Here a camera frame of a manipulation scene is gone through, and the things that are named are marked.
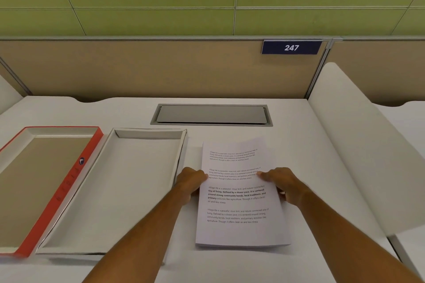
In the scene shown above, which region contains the person's left hand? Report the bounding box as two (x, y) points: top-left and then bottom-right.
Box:
(173, 167), (209, 207)

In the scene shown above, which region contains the person's right hand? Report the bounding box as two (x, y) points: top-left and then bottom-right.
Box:
(257, 167), (313, 208)

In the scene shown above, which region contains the stack of printed white paper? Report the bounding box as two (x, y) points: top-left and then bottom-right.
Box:
(195, 137), (292, 249)

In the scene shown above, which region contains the person's left forearm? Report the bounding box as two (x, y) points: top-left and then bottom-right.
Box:
(81, 189), (187, 283)

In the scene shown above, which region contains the person's right forearm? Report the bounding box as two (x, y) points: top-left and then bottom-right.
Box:
(297, 187), (422, 283)

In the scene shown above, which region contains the white cardboard box tray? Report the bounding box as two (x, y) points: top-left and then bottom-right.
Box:
(35, 128), (188, 255)

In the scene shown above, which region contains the white side divider panel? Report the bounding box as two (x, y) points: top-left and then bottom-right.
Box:
(308, 62), (425, 237)

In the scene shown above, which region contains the beige desk partition panel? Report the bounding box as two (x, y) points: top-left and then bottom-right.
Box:
(0, 36), (333, 103)
(327, 38), (425, 107)

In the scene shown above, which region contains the blue number sign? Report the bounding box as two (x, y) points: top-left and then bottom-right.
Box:
(261, 40), (323, 55)

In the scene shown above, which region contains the red cardboard box lid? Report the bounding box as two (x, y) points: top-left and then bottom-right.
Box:
(0, 126), (104, 258)

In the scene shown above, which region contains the grey desk cable hatch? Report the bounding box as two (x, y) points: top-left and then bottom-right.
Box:
(150, 104), (274, 126)

